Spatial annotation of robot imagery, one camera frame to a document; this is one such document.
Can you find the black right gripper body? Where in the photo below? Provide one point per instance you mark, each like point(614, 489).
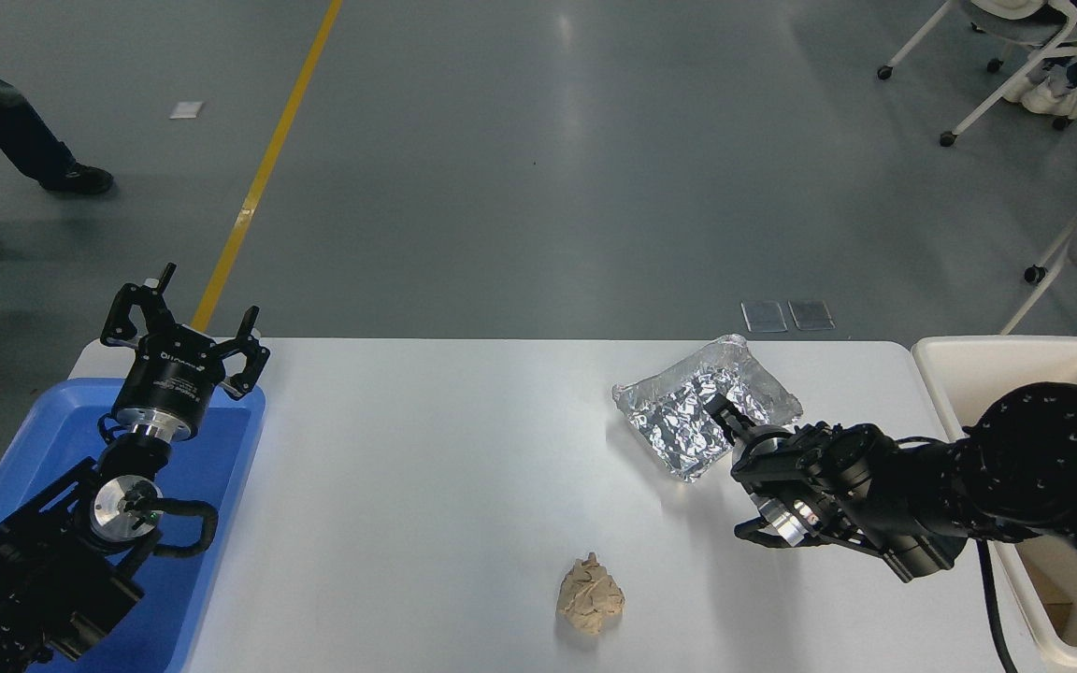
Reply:
point(777, 463)

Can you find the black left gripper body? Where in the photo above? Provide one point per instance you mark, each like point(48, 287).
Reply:
point(169, 383)

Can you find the foil tray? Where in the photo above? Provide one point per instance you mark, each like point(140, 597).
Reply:
point(679, 411)

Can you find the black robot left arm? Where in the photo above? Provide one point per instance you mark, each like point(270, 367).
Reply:
point(52, 570)

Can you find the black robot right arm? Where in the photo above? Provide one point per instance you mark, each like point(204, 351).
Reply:
point(1043, 458)

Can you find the clear floor plate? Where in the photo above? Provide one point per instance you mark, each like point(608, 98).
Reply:
point(764, 317)
point(811, 314)

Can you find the blue plastic tray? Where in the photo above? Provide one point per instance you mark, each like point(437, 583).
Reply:
point(221, 439)

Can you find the large pale bin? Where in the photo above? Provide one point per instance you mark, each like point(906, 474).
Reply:
point(959, 383)

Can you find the white paper scrap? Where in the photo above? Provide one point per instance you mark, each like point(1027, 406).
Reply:
point(186, 109)

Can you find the crumpled tan paper ball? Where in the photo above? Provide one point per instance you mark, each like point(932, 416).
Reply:
point(590, 596)

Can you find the person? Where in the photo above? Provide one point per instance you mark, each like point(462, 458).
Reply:
point(1053, 93)
point(6, 121)

